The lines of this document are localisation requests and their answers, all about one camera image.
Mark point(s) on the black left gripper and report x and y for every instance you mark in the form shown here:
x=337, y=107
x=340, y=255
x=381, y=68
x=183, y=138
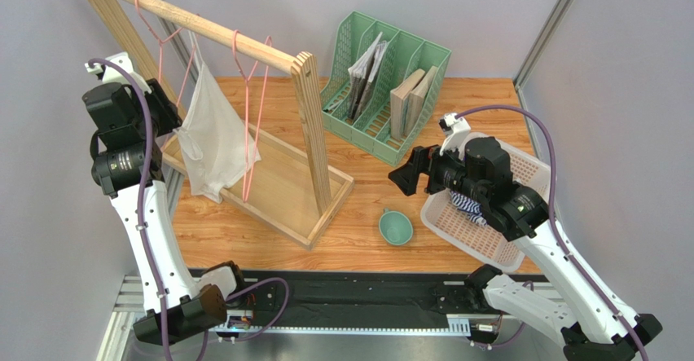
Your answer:
x=170, y=117

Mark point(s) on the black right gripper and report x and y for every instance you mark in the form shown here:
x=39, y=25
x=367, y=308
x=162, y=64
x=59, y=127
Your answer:
x=425, y=166

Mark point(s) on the blue white striped tank top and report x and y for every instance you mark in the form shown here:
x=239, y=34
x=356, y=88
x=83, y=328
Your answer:
x=469, y=207

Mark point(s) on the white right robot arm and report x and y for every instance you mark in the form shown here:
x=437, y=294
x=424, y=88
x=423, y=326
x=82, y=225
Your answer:
x=592, y=323

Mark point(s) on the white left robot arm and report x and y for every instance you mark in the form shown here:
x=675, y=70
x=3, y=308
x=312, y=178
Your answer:
x=129, y=171

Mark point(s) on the white plastic basket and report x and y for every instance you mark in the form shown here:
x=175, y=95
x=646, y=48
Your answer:
x=485, y=244

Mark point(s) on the green ceramic cup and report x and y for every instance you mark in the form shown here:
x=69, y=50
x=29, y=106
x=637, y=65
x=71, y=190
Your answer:
x=395, y=227

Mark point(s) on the beige books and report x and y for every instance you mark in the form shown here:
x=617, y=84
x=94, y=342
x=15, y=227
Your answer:
x=407, y=101

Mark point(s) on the green plastic file organizer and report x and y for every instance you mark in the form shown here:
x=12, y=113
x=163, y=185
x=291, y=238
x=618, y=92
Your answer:
x=406, y=53

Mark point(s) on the wooden clothes rack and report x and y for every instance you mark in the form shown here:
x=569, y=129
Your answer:
x=292, y=191

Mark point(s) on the grey striped folded cloth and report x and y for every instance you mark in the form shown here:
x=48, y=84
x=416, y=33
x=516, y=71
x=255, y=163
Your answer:
x=363, y=74

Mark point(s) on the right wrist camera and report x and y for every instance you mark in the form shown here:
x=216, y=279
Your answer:
x=456, y=129

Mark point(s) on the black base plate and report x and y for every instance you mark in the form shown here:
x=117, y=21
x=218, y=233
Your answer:
x=349, y=299

